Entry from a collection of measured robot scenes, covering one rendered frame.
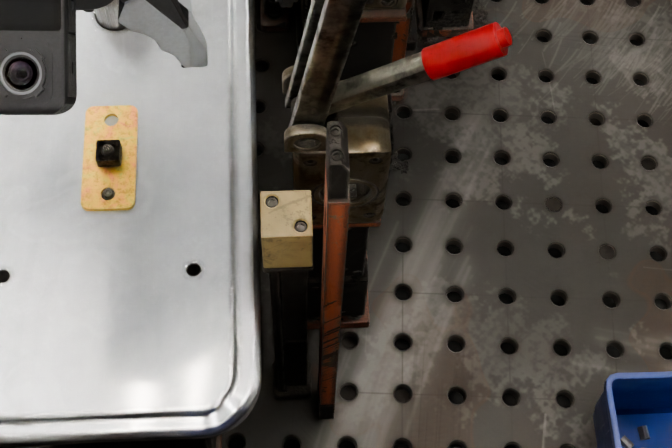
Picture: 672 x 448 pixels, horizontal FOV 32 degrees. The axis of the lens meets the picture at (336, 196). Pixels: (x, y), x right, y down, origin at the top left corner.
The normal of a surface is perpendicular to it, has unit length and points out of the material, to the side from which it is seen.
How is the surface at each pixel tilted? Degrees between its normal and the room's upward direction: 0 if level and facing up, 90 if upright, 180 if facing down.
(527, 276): 0
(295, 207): 0
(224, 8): 0
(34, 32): 30
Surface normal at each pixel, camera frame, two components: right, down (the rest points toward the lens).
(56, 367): 0.02, -0.44
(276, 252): 0.05, 0.90
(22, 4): 0.00, 0.07
